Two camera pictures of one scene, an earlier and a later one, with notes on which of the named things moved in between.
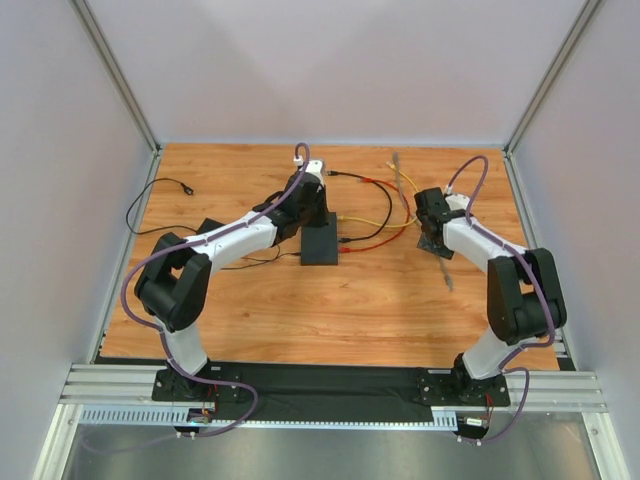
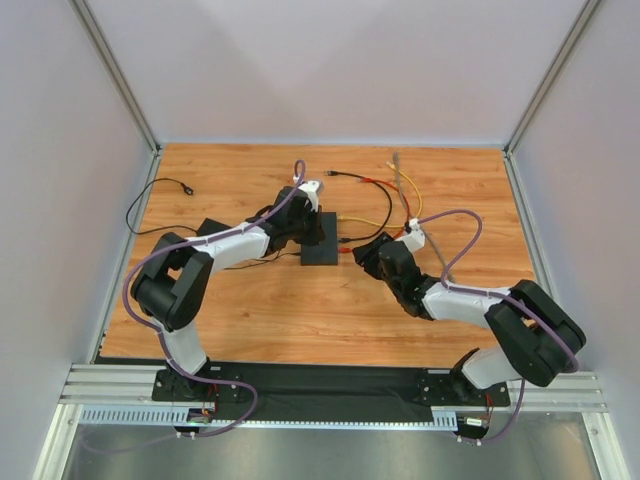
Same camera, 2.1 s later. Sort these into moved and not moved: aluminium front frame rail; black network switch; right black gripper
Moved: right black gripper
Not moved: aluminium front frame rail; black network switch
